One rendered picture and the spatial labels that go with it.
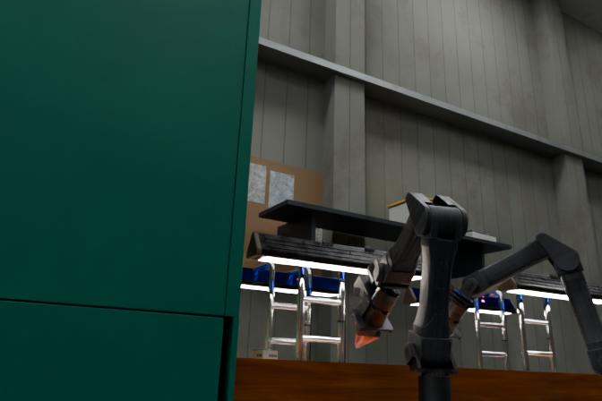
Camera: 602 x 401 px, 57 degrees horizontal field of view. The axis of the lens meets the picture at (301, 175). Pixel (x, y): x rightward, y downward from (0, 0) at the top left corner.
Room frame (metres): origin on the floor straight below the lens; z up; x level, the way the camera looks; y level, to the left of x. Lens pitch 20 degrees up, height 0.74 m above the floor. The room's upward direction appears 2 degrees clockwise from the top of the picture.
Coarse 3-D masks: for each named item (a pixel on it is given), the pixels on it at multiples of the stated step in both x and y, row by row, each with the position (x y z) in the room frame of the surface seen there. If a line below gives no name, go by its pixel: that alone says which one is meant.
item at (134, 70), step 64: (0, 0) 0.89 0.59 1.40; (64, 0) 0.94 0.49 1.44; (128, 0) 0.99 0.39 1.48; (192, 0) 1.05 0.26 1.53; (256, 0) 1.12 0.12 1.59; (0, 64) 0.90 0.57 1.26; (64, 64) 0.95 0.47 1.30; (128, 64) 1.00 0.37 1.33; (192, 64) 1.06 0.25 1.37; (256, 64) 1.13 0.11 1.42; (0, 128) 0.92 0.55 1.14; (64, 128) 0.96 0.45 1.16; (128, 128) 1.01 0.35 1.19; (192, 128) 1.07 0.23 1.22; (0, 192) 0.93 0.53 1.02; (64, 192) 0.97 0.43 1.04; (128, 192) 1.02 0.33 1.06; (192, 192) 1.08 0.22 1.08; (0, 256) 0.94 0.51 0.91; (64, 256) 0.98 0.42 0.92; (128, 256) 1.03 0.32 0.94; (192, 256) 1.08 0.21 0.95
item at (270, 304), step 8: (264, 264) 2.03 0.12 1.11; (272, 264) 1.99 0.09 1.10; (272, 272) 1.98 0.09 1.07; (288, 272) 2.18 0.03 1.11; (296, 272) 2.14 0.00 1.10; (312, 272) 2.07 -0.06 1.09; (272, 280) 1.98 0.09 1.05; (312, 280) 2.06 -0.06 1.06; (272, 288) 1.98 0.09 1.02; (312, 288) 2.06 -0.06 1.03; (272, 296) 1.99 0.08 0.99; (312, 296) 2.07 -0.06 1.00; (272, 304) 1.99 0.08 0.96; (280, 304) 2.00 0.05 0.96; (288, 304) 2.02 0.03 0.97; (296, 304) 2.04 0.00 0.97; (272, 312) 1.99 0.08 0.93; (272, 320) 2.00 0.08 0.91; (304, 320) 2.06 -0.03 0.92; (304, 328) 2.06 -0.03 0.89; (288, 344) 2.02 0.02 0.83; (304, 344) 2.05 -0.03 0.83; (304, 352) 2.05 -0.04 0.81; (304, 360) 2.05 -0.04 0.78
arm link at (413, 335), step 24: (432, 216) 1.04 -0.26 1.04; (456, 216) 1.05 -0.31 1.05; (432, 240) 1.06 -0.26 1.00; (456, 240) 1.07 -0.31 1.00; (432, 264) 1.08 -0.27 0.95; (432, 288) 1.09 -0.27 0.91; (432, 312) 1.11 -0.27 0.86; (408, 336) 1.17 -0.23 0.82; (432, 336) 1.12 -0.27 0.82; (432, 360) 1.13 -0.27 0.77
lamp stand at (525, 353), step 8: (520, 296) 2.19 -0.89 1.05; (520, 304) 2.19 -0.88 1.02; (544, 304) 2.27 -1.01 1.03; (520, 312) 2.19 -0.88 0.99; (520, 320) 2.20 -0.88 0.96; (528, 320) 2.21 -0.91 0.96; (536, 320) 2.23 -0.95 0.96; (544, 320) 2.25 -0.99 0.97; (520, 328) 2.20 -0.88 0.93; (552, 328) 2.26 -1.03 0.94; (520, 336) 2.20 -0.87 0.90; (552, 336) 2.26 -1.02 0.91; (520, 344) 2.21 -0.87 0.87; (552, 344) 2.26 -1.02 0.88; (528, 352) 2.20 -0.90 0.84; (536, 352) 2.22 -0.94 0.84; (544, 352) 2.24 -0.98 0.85; (552, 352) 2.26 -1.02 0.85; (528, 360) 2.20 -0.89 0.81; (552, 360) 2.26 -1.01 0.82; (528, 368) 2.19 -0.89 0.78; (552, 368) 2.26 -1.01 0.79
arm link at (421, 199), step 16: (416, 208) 1.08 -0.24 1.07; (416, 224) 1.09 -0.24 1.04; (464, 224) 1.06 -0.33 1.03; (400, 240) 1.22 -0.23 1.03; (416, 240) 1.18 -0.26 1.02; (384, 256) 1.30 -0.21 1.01; (400, 256) 1.23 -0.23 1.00; (416, 256) 1.23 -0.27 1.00; (384, 272) 1.30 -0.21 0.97; (400, 272) 1.28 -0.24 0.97
